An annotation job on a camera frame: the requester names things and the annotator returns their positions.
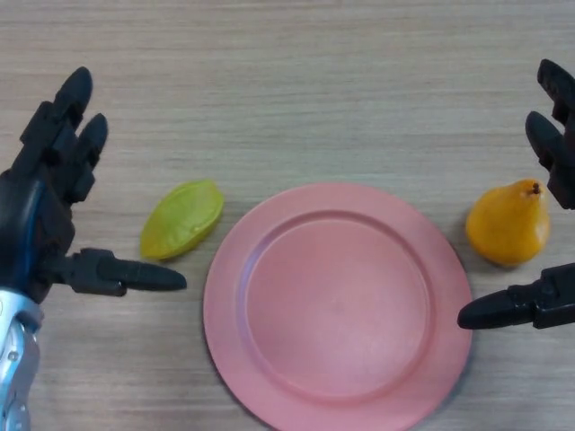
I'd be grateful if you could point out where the orange yellow pear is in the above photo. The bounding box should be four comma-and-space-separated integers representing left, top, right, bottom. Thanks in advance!
464, 179, 552, 267

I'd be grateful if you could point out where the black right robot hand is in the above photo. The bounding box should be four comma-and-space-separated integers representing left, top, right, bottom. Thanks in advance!
456, 58, 575, 331

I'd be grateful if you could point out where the pink round plate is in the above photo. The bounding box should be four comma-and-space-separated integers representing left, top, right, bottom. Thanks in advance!
202, 181, 473, 431

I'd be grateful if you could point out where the yellow starfruit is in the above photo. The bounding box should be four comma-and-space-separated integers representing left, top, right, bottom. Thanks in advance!
140, 179, 226, 261

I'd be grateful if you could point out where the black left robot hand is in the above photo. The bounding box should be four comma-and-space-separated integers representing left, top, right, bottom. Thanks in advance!
0, 66, 188, 307

